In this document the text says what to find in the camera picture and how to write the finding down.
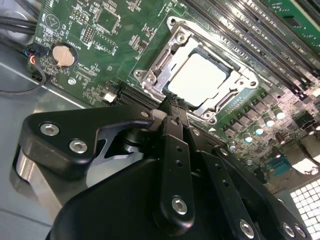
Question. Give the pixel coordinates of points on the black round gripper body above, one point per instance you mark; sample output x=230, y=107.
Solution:
x=112, y=212

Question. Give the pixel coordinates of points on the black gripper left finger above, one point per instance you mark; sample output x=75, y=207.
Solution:
x=175, y=175

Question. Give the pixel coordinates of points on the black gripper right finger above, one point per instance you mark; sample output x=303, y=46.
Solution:
x=215, y=170

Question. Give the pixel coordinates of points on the silver square CPU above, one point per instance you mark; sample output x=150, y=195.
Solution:
x=200, y=80

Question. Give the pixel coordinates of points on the metal socket cover frame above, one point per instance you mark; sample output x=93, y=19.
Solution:
x=178, y=56

